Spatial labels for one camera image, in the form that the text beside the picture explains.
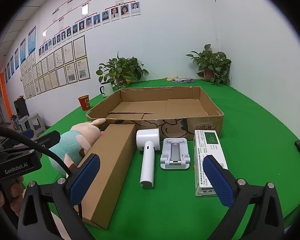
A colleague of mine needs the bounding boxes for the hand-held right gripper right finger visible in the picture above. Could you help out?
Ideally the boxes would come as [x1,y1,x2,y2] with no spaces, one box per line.
[202,154,285,240]

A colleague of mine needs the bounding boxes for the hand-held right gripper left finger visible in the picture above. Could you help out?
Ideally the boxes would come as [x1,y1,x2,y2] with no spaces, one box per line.
[17,153,101,240]

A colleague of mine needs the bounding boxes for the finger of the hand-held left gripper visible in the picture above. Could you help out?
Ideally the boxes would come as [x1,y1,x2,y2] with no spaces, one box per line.
[32,130,61,148]

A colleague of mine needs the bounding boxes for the pink and teal plush toy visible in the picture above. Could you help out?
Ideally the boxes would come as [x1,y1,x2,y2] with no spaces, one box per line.
[49,118,108,175]

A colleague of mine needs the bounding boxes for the long brown cardboard box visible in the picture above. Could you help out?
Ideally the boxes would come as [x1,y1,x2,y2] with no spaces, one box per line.
[76,124,137,230]

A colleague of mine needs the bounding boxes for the white and green medicine box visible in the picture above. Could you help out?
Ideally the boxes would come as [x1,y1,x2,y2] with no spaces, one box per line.
[193,130,228,197]

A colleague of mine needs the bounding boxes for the white folding phone stand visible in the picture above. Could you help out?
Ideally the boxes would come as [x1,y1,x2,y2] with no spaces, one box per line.
[160,138,191,170]

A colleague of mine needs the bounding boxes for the white hair dryer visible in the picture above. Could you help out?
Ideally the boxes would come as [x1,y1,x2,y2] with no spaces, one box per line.
[136,128,161,189]

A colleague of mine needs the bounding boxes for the shallow cardboard tray box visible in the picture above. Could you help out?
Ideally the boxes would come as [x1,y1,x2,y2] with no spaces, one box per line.
[86,86,225,140]

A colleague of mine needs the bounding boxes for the person's left hand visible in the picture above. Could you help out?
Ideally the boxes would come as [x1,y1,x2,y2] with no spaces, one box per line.
[0,176,25,217]

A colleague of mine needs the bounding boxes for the grey plastic stool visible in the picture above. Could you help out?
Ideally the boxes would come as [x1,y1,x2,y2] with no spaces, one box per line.
[27,112,47,138]
[18,116,30,132]

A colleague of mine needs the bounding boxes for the black cabinet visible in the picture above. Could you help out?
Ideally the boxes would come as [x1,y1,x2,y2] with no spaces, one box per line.
[14,97,29,119]

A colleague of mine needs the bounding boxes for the red paper cup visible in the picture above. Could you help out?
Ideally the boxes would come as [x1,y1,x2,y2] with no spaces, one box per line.
[78,95,91,111]

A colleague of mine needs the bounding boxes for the green table cloth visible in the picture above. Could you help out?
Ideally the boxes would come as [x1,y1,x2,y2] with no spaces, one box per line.
[21,77,300,240]

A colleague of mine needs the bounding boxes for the white enamel mug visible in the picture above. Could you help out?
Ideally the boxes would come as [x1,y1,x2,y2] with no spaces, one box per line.
[100,82,114,97]

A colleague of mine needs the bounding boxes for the potted green plant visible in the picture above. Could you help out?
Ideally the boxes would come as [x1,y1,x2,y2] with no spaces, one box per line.
[96,52,149,89]
[185,44,232,86]

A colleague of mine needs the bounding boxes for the blue patterned tissue pack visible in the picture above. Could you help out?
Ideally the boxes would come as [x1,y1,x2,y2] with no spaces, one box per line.
[172,77,195,84]

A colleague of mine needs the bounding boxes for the black cable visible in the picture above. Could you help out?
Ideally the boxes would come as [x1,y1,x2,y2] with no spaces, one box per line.
[0,123,72,177]

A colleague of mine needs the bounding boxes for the group of framed wall certificates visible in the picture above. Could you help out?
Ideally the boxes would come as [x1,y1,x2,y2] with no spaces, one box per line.
[20,35,91,99]

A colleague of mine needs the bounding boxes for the row of blue wall posters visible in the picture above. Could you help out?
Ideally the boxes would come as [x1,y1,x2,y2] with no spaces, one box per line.
[4,26,37,84]

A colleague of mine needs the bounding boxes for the wall chart of portrait photos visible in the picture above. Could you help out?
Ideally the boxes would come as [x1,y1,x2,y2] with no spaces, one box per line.
[39,0,141,55]

